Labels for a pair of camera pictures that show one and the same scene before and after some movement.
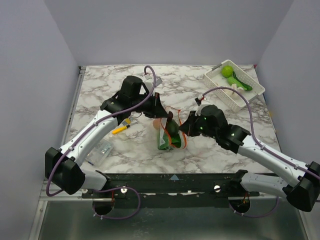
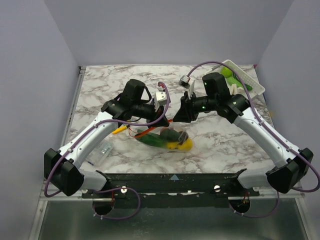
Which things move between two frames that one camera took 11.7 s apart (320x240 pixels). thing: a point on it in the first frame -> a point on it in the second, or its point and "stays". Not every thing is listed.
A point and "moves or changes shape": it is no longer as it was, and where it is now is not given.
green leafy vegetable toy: [234, 80] stays
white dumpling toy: [233, 93] stays
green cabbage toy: [227, 71] stays
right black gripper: [191, 125] -> [188, 106]
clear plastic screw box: [99, 153] stays
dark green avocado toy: [172, 127] moves or changes shape
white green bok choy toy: [165, 141] -> [151, 138]
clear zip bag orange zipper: [170, 136] moves or changes shape
